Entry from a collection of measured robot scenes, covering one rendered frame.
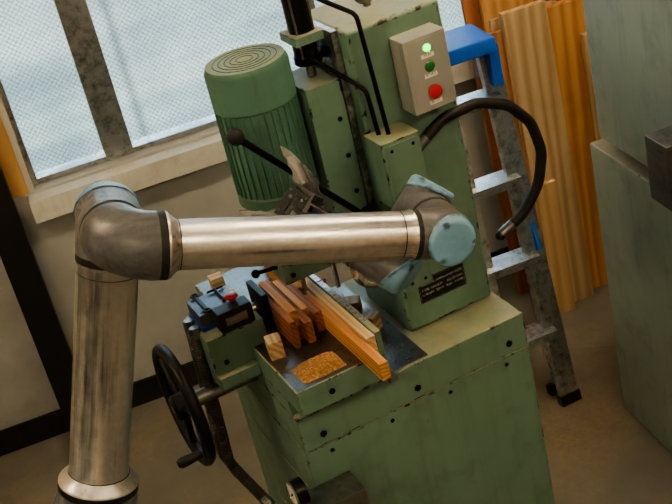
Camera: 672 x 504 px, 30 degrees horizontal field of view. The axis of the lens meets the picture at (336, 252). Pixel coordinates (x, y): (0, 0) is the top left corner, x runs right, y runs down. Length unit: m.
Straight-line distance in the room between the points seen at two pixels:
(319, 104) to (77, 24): 1.46
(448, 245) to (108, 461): 0.74
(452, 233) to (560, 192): 2.01
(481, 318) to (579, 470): 0.91
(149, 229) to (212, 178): 2.04
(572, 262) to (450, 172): 1.59
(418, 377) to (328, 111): 0.62
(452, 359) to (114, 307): 0.87
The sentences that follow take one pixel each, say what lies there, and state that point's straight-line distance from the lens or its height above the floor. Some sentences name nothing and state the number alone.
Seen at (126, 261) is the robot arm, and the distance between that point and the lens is 2.06.
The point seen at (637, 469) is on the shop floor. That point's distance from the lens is 3.62.
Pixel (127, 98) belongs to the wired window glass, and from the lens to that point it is 4.01.
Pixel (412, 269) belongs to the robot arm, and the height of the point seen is 1.18.
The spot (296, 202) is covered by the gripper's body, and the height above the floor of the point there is 1.30.
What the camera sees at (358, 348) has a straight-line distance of 2.58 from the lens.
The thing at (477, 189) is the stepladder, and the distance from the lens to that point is 3.51.
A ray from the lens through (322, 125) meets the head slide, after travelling 2.60.
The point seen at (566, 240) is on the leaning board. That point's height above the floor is 0.24.
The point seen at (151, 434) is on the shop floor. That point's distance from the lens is 4.21.
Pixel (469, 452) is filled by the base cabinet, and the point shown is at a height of 0.51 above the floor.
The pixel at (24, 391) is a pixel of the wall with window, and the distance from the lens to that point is 4.29.
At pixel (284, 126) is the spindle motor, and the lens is 2.55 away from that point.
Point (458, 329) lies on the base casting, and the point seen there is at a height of 0.80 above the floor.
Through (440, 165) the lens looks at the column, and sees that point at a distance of 2.72.
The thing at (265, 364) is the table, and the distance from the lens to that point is 2.69.
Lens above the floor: 2.32
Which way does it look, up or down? 28 degrees down
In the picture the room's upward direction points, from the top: 14 degrees counter-clockwise
